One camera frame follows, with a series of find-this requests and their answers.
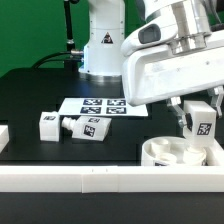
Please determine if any black camera pole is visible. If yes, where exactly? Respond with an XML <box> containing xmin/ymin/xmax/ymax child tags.
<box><xmin>63</xmin><ymin>0</ymin><xmax>79</xmax><ymax>71</ymax></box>

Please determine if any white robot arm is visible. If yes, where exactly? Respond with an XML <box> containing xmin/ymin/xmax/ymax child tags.
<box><xmin>80</xmin><ymin>0</ymin><xmax>224</xmax><ymax>126</ymax></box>

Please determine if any black cable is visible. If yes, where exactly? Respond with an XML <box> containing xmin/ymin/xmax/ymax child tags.
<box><xmin>31</xmin><ymin>49</ymin><xmax>84</xmax><ymax>70</ymax></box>

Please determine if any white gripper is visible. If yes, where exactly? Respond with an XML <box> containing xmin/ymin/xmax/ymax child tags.
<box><xmin>121</xmin><ymin>26</ymin><xmax>224</xmax><ymax>128</ymax></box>

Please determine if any white fence left wall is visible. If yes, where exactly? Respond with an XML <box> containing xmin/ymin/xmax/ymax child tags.
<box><xmin>0</xmin><ymin>125</ymin><xmax>9</xmax><ymax>153</ymax></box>

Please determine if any white fence front wall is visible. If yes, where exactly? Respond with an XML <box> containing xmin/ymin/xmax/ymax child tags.
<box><xmin>0</xmin><ymin>166</ymin><xmax>224</xmax><ymax>193</ymax></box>

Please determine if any white round stool seat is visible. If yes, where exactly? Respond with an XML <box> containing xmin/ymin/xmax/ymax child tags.
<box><xmin>141</xmin><ymin>136</ymin><xmax>214</xmax><ymax>166</ymax></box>

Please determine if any white marker sheet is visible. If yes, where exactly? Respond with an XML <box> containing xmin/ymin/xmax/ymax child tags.
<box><xmin>59</xmin><ymin>98</ymin><xmax>148</xmax><ymax>117</ymax></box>

